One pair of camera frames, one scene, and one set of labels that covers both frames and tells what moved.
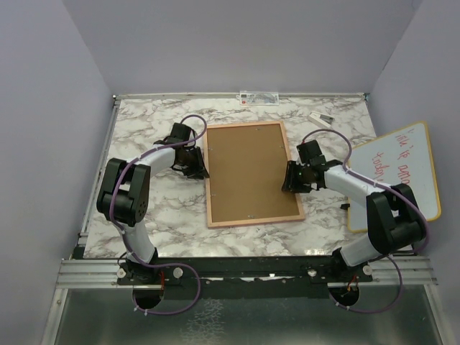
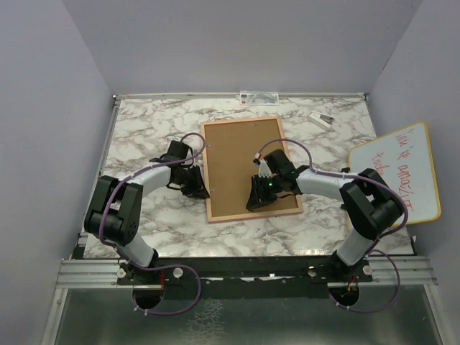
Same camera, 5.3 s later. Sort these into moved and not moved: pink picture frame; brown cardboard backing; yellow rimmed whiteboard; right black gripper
Moved: right black gripper
Not moved: yellow rimmed whiteboard; pink picture frame; brown cardboard backing
